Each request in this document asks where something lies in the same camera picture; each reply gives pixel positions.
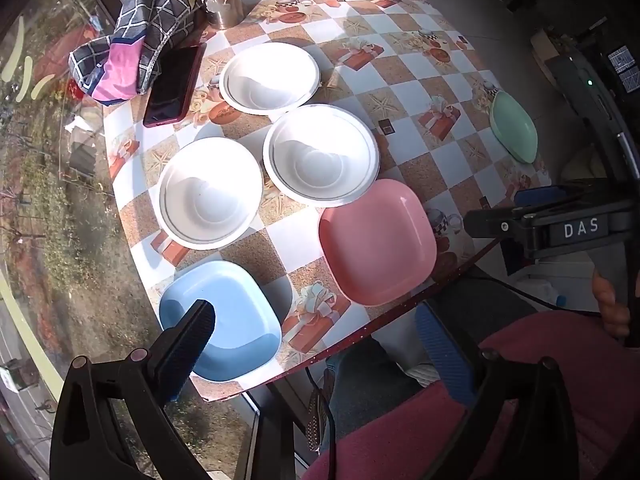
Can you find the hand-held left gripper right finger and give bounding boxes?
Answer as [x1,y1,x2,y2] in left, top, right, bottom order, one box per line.
[414,302,596,480]

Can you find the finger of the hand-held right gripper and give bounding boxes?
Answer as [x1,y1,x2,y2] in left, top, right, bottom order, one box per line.
[462,207,532,241]
[514,185,601,207]

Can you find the person's right hand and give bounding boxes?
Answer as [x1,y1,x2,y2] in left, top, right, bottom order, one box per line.
[592,269,632,338]

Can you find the person's red garment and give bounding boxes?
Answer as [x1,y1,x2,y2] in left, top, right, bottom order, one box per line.
[300,310,640,480]

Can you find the pink square plate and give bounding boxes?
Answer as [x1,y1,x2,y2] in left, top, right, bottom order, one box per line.
[318,178,438,307]

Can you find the white plastic jug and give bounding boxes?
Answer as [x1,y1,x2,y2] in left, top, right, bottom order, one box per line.
[520,277,568,308]

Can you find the printed checkered tablecloth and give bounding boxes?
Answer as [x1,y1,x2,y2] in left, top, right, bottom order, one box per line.
[102,0,553,403]

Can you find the dark red phone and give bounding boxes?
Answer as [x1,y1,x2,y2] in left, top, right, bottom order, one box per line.
[142,42,207,128]

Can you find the green square plate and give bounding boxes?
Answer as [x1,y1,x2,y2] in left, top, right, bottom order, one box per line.
[489,89,539,165]

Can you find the checkered navy pink cloth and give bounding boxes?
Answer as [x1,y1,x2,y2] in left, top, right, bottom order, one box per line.
[68,0,206,107]

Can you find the white bowl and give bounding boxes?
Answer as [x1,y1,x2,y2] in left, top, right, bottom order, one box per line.
[262,103,381,209]
[152,136,264,252]
[218,41,321,116]

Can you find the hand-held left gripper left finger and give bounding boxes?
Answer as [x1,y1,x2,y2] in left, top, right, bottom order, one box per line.
[50,299,217,480]

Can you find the blue square plate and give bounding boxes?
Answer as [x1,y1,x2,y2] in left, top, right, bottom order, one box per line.
[159,260,282,382]

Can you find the black cable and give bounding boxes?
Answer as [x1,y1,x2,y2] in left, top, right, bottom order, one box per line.
[472,272,603,317]

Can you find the person's blue jeans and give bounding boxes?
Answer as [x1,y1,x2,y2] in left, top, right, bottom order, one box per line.
[320,267,551,456]

